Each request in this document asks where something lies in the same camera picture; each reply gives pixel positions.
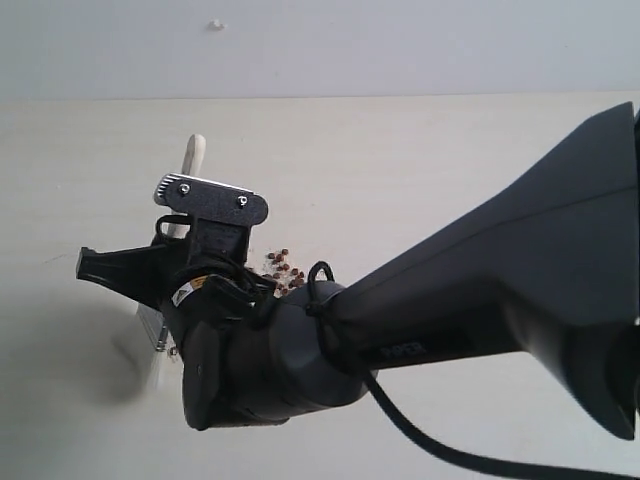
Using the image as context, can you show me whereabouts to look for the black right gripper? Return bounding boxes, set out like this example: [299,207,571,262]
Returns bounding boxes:
[76,219,250,310]

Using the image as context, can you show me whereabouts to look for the white wooden paint brush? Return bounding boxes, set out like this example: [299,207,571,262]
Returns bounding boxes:
[135,134,206,390]

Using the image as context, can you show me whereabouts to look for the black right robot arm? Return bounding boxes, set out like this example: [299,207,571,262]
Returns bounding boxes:
[76,102,639,440]

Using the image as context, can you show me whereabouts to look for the brown beans pile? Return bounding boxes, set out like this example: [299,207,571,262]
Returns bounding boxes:
[167,245,307,359]

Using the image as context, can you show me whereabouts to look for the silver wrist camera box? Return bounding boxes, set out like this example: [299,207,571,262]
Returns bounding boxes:
[151,172,269,266]

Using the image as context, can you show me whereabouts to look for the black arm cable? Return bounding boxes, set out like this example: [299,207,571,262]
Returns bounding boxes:
[154,214,640,480]

